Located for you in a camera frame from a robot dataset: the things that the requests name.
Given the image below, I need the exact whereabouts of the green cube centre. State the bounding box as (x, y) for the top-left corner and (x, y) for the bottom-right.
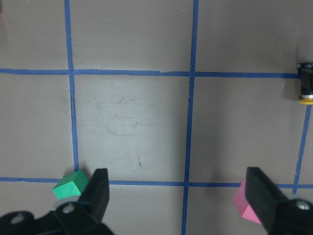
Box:
(53, 170), (89, 200)

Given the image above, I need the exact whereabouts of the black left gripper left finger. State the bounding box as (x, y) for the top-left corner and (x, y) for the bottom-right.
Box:
(78, 168), (110, 223)

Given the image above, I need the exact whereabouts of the pink cube tilted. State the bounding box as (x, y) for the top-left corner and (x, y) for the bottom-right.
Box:
(233, 178), (261, 224)

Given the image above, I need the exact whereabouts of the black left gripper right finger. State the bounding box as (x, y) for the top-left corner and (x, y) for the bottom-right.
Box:
(245, 167), (289, 230)

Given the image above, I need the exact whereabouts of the yellow push button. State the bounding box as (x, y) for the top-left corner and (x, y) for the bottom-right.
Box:
(297, 63), (313, 105)

